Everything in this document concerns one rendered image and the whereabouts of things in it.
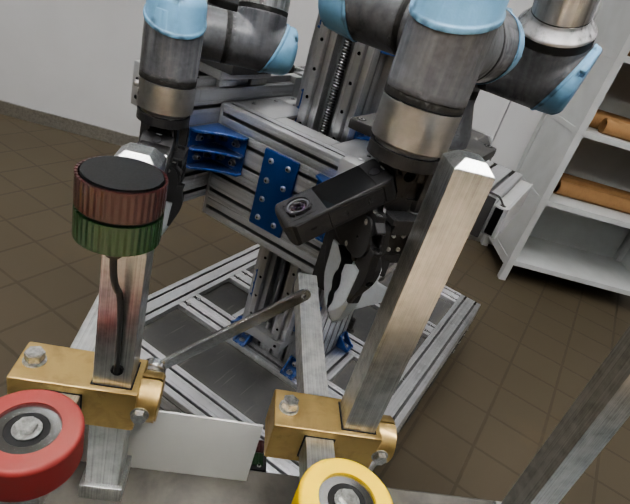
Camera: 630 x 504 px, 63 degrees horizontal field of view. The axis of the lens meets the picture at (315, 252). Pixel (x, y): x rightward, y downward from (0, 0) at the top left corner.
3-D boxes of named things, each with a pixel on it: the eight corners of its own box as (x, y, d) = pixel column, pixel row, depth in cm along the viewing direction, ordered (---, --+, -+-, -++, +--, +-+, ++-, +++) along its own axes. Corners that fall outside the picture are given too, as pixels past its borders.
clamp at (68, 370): (29, 376, 53) (29, 339, 50) (162, 396, 55) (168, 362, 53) (4, 420, 48) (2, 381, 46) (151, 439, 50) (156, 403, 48)
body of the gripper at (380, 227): (424, 272, 54) (470, 168, 48) (354, 273, 50) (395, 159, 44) (388, 235, 60) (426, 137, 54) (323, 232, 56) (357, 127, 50)
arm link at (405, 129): (411, 110, 42) (366, 81, 48) (392, 161, 44) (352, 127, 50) (479, 122, 46) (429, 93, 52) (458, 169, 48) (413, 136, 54)
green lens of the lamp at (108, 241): (87, 206, 39) (89, 180, 38) (167, 223, 40) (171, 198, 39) (57, 246, 34) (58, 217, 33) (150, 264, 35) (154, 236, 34)
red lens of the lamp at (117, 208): (89, 176, 38) (90, 148, 37) (172, 194, 39) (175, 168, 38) (58, 213, 33) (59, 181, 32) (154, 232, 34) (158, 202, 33)
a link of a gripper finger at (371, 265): (365, 311, 53) (393, 239, 49) (352, 312, 52) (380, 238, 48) (346, 284, 56) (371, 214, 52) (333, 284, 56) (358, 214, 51)
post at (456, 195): (299, 500, 65) (446, 143, 42) (326, 504, 65) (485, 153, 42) (300, 527, 62) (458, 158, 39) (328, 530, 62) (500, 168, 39)
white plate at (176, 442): (21, 449, 59) (20, 387, 54) (246, 477, 63) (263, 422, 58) (19, 453, 58) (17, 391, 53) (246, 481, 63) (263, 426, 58)
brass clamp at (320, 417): (265, 415, 58) (275, 383, 56) (376, 431, 61) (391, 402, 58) (263, 462, 53) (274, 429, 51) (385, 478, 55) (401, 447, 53)
